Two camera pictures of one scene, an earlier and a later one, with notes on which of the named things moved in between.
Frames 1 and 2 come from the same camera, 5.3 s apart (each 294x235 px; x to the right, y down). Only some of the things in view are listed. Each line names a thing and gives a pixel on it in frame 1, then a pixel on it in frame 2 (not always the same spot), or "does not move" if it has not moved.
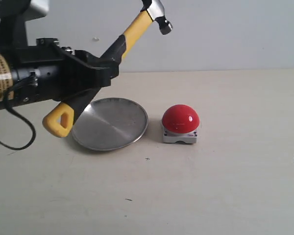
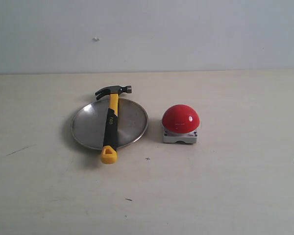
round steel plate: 110,123 does not move
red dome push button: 180,123 does not move
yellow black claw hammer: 59,120 -> 109,154
